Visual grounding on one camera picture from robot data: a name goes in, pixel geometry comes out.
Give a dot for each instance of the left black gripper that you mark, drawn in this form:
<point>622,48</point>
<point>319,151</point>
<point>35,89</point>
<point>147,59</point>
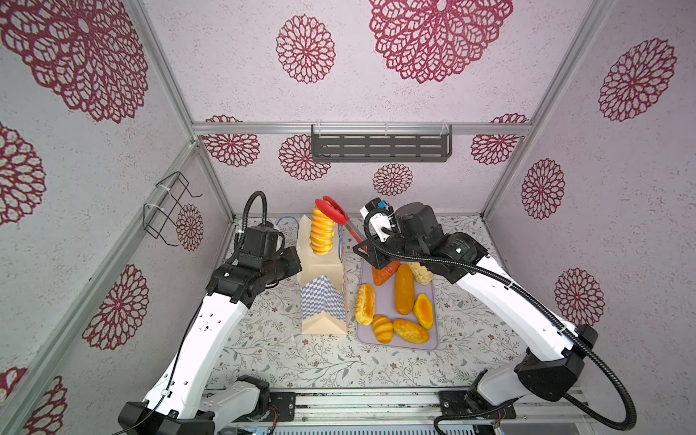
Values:
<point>294,265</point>

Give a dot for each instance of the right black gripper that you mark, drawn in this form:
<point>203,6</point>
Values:
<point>375,246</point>

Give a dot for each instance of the long brown fake loaf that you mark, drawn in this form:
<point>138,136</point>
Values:
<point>404,290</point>

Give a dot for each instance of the checkered paper bread bag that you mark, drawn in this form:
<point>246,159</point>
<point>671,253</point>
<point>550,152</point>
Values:
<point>321,281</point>

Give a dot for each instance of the yellow braided fake bread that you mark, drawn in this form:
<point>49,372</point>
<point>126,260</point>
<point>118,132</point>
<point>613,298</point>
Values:
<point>365,305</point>

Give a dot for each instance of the spiral striped fake bread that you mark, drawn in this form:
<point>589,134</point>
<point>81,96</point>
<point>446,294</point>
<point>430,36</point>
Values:
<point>322,233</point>

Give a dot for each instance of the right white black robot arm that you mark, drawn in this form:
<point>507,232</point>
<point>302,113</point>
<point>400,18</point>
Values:
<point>556,348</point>

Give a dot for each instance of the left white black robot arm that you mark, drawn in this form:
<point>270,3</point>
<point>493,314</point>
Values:
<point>176,404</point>

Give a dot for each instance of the orange croissant fake bread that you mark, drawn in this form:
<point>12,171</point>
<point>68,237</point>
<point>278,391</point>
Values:
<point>381,276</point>

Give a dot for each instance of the pale cream fake bun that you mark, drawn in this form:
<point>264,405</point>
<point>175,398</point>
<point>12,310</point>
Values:
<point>420,273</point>

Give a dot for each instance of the yellow orange oval bread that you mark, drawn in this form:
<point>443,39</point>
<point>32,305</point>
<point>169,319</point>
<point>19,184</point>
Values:
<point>423,310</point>

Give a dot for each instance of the small striped fake croissant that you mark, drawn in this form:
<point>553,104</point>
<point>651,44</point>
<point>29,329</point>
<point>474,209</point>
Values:
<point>382,329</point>

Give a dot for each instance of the golden oval fake roll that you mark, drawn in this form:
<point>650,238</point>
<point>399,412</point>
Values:
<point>410,332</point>

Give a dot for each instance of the lavender plastic tray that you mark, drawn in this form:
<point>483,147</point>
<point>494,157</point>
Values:
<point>384,296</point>

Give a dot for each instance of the black wire wall rack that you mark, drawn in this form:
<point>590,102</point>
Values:
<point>157,215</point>

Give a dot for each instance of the grey metal wall shelf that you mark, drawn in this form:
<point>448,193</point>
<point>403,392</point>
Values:
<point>384,147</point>

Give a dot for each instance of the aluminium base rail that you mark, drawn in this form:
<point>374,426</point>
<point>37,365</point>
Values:
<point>383,407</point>

